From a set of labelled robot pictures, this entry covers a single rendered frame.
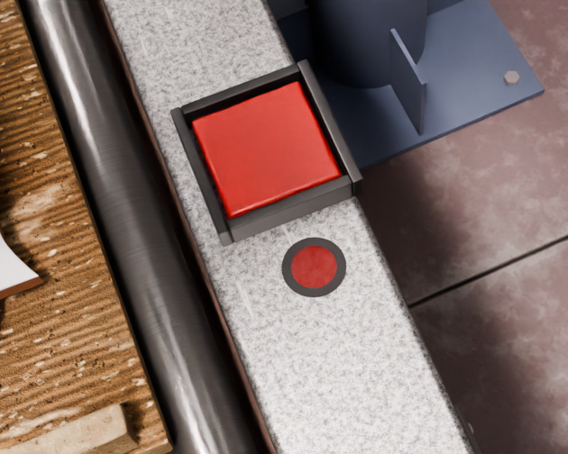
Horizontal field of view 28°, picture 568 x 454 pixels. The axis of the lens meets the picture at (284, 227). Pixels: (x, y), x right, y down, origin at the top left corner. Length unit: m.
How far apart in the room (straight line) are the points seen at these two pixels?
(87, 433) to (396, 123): 1.18
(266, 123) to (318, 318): 0.10
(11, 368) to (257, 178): 0.15
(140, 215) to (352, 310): 0.12
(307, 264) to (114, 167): 0.11
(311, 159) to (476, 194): 1.03
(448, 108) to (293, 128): 1.07
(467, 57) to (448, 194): 0.22
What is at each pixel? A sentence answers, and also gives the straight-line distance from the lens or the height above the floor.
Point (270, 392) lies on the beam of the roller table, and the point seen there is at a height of 0.91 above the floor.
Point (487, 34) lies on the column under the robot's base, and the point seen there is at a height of 0.01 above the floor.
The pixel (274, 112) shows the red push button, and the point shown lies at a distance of 0.58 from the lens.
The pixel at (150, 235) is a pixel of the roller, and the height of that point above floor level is 0.92.
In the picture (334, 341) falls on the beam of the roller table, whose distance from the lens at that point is 0.54.
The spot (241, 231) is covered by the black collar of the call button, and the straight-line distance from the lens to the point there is 0.55.
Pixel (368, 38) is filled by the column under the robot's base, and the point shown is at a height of 0.14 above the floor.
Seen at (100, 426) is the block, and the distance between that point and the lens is 0.49.
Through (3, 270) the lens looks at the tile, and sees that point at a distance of 0.54.
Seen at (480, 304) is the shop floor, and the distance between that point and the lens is 1.53.
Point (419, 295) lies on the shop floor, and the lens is 1.53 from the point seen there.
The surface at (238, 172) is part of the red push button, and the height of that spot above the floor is 0.93.
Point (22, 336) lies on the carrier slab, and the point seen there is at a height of 0.94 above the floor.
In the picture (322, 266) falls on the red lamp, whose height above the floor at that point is 0.92.
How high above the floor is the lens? 1.43
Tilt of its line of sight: 65 degrees down
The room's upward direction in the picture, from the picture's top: 12 degrees counter-clockwise
